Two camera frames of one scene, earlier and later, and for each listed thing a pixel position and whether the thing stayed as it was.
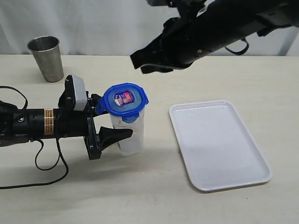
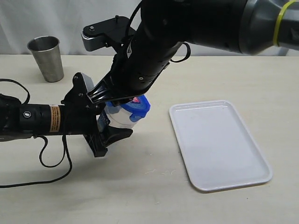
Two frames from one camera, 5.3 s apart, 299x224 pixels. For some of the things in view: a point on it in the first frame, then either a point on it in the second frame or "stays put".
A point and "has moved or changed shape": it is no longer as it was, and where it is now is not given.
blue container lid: (125, 100) has moved or changed shape
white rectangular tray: (217, 151) stays put
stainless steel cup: (46, 50) stays put
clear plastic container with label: (133, 144) -> (114, 116)
